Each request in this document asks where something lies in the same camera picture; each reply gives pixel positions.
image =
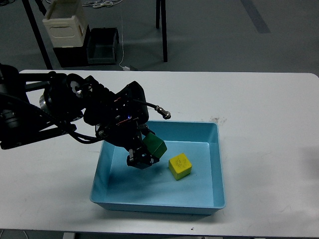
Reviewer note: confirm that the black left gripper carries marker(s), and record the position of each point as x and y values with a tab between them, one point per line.
129	136

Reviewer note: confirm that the green block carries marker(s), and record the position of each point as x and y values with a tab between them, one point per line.
155	145

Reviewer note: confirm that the yellow block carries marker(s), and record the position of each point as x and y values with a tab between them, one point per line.
180	166

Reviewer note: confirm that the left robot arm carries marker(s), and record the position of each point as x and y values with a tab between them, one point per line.
36	107

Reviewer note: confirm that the blue plastic box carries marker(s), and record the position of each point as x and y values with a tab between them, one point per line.
116	186

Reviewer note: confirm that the dark grey bin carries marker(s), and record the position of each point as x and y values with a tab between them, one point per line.
102	46

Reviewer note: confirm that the black crate base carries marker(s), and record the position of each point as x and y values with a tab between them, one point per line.
73	56

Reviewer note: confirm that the black stand legs centre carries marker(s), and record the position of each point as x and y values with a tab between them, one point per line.
161	22

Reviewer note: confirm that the cream plastic crate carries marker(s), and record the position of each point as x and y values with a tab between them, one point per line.
66	23

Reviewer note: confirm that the black stand leg left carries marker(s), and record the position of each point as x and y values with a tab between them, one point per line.
37	35

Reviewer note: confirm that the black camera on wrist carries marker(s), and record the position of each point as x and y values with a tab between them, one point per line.
130	104

